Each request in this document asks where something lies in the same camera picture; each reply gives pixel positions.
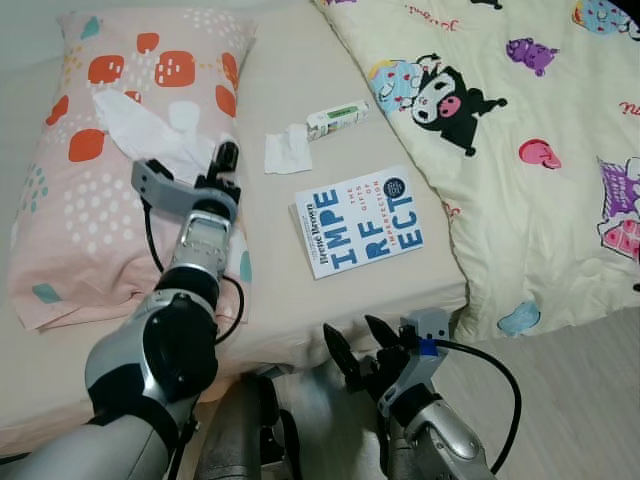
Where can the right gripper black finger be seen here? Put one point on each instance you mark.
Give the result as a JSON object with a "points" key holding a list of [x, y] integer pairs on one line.
{"points": [[344, 360], [385, 335]]}

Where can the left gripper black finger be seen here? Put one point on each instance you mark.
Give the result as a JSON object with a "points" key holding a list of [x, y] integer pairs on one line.
{"points": [[227, 160]]}

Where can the small white tissue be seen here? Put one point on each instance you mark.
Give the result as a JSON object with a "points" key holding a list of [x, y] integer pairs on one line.
{"points": [[287, 150]]}

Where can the large white tissue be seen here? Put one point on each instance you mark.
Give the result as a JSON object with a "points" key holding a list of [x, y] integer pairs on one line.
{"points": [[140, 125]]}

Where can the pink pillow orange patches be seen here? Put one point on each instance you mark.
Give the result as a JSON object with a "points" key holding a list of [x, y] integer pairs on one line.
{"points": [[90, 220]]}

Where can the cream cartoon print duvet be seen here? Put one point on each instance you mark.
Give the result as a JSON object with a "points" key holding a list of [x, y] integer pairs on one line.
{"points": [[520, 200]]}

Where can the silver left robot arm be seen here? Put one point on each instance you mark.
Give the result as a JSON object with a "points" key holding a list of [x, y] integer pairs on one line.
{"points": [[160, 360]]}

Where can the beige sheeted bed mattress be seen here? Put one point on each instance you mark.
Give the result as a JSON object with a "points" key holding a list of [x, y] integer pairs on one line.
{"points": [[280, 230]]}

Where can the white book blue letters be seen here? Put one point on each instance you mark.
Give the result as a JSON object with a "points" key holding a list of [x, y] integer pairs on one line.
{"points": [[360, 225]]}

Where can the grey left robot leg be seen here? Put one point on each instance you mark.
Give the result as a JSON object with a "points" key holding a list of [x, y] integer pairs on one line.
{"points": [[235, 430]]}

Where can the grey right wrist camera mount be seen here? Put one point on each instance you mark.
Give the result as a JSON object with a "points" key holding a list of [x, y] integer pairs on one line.
{"points": [[428, 330]]}

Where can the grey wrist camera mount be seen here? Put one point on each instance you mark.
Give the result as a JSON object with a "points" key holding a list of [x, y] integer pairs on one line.
{"points": [[152, 182], [428, 330]]}

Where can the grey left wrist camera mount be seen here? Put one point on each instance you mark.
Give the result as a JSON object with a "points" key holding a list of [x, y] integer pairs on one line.
{"points": [[152, 182]]}

